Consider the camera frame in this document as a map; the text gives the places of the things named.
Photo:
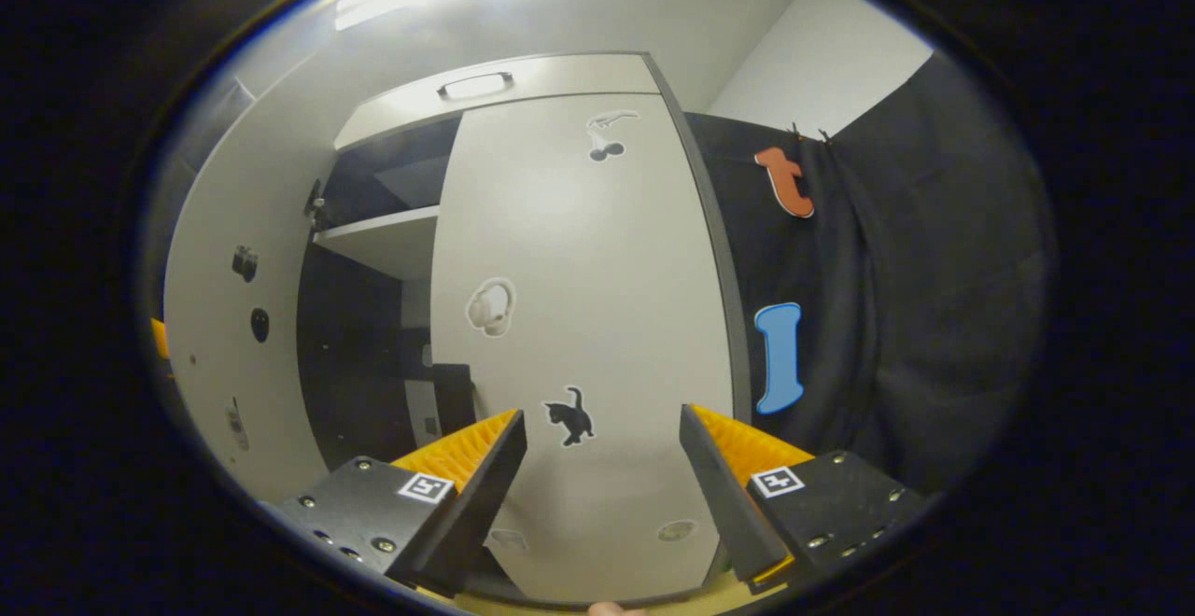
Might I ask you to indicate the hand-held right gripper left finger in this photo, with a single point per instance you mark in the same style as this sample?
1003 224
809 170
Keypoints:
485 499

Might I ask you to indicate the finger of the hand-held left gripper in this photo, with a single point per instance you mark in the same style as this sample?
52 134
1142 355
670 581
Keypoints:
161 338

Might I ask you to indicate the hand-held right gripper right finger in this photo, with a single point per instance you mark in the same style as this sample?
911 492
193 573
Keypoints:
724 504

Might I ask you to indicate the white cabinet door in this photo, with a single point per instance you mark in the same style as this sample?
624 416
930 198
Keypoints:
597 271
243 364

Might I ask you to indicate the white grey cabinet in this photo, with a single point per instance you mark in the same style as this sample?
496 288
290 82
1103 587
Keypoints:
355 364

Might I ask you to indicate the metal door hinge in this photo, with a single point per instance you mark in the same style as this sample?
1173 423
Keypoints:
315 201

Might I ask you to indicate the white cabinet shelf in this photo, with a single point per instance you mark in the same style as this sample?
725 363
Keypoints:
387 238

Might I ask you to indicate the white cabinet drawer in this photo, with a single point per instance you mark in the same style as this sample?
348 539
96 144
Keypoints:
560 75

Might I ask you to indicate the black backdrop cloth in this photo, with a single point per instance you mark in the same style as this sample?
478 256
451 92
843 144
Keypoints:
915 299

